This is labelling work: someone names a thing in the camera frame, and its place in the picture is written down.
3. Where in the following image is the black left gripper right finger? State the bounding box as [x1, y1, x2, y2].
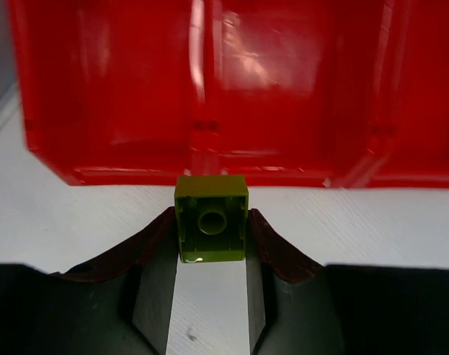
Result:
[246, 209, 449, 354]

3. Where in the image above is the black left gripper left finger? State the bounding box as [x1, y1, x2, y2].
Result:
[0, 208, 178, 354]

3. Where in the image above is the small green lego brick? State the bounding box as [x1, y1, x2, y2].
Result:
[174, 175, 249, 263]

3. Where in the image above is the red compartment tray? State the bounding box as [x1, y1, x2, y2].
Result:
[8, 1, 449, 189]

